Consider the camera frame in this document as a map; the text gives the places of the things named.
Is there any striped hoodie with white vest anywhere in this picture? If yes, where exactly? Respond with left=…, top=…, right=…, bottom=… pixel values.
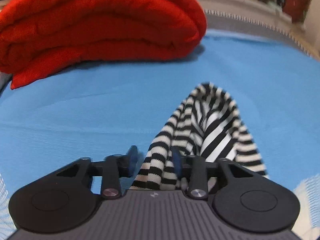
left=131, top=83, right=268, bottom=190

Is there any blue fan-pattern bed sheet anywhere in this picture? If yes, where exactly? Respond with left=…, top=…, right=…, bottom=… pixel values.
left=1, top=29, right=319, bottom=239

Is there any red folded blanket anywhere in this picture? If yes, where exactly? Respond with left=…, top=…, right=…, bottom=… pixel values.
left=1, top=0, right=207, bottom=89

